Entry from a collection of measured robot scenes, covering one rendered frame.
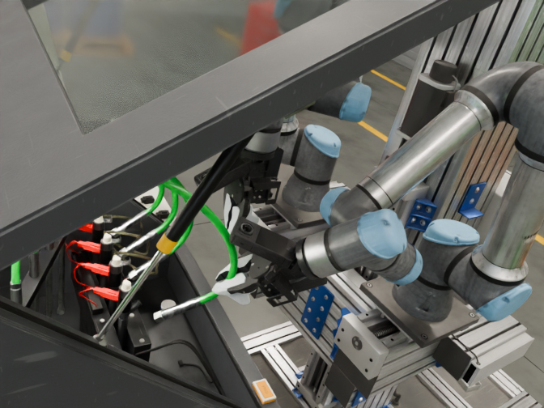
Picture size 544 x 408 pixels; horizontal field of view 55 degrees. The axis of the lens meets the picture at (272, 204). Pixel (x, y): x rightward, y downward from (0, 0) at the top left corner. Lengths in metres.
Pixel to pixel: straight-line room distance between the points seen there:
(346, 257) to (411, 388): 1.61
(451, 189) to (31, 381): 1.11
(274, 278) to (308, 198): 0.72
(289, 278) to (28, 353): 0.45
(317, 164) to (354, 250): 0.75
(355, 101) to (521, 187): 0.35
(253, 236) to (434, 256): 0.53
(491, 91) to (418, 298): 0.54
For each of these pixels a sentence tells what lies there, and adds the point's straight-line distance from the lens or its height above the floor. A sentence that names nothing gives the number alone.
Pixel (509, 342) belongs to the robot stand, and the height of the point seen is 0.95.
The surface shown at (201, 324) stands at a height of 0.89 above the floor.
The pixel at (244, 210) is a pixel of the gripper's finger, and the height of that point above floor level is 1.31.
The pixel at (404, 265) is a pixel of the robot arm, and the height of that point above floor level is 1.36.
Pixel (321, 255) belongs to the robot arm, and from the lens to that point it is 0.84.
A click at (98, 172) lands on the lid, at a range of 0.51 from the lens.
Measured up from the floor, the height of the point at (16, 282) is 1.16.
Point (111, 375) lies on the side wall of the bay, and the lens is 0.72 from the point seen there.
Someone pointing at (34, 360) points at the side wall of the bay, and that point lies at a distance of 0.67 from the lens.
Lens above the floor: 1.84
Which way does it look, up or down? 30 degrees down
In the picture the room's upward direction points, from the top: 14 degrees clockwise
